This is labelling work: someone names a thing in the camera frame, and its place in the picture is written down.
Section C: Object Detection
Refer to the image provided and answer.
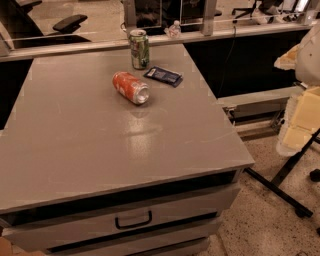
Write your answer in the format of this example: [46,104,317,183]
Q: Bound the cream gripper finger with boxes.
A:
[274,45,299,70]
[276,87,320,156]

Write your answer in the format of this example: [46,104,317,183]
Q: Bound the red coke can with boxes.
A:
[112,71,150,105]

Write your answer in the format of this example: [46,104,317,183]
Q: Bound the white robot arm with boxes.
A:
[274,24,320,156]

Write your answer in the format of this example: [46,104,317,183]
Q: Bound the green soda can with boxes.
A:
[129,29,149,70]

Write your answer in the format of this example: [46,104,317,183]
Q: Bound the distant black office chair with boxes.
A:
[233,0,301,25]

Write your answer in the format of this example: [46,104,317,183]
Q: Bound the black metal stand legs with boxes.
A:
[244,128,320,236]

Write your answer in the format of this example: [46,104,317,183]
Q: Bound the dark blue snack packet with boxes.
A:
[144,66,183,88]

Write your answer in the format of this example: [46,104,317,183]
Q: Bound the clear plastic water bottle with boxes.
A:
[164,20,181,38]

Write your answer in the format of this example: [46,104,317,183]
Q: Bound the grey drawer cabinet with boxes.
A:
[0,45,253,256]

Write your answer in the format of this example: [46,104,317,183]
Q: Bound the grey metal rail shelf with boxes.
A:
[217,86,303,141]

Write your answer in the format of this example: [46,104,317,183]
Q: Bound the black hanging cable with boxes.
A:
[217,26,238,98]

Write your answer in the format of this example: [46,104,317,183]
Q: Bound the black drawer handle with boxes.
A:
[114,210,153,230]

